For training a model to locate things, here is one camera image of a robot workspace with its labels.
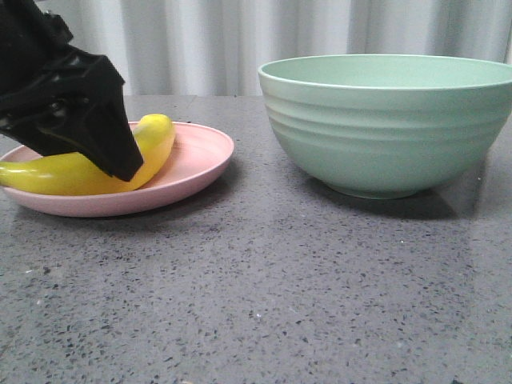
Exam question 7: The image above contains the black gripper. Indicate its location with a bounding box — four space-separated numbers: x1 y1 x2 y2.
1 1 143 182

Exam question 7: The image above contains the yellow banana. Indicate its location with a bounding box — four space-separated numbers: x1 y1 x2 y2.
1 114 175 196

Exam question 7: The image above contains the pink plate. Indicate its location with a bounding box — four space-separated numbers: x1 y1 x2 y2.
3 122 234 218

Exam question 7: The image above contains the green ribbed bowl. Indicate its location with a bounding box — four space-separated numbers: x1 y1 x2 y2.
258 54 511 199

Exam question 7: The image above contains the white pleated curtain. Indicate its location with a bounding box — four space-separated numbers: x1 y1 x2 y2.
38 1 511 96

